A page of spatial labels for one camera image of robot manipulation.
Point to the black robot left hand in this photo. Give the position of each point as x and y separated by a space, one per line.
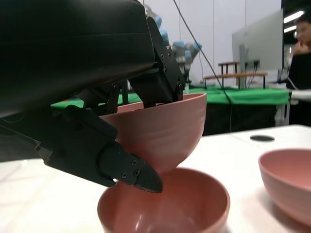
73 60

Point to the pink plastic bowl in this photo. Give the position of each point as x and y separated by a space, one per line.
165 131
194 206
286 179

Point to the grey blue-jointed robot arm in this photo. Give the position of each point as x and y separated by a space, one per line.
184 52
163 34

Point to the person in black top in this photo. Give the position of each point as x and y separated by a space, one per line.
301 80

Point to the brown wooden rack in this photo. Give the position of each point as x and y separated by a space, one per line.
233 75

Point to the black drape cloth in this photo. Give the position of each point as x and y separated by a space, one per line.
243 116

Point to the green table cloth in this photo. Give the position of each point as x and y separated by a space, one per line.
255 95

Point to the grey computer monitor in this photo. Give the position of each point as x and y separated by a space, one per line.
262 41

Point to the black round table grommet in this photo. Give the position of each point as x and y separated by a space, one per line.
262 138

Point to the ceiling light strip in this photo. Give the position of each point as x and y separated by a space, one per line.
289 29
294 17

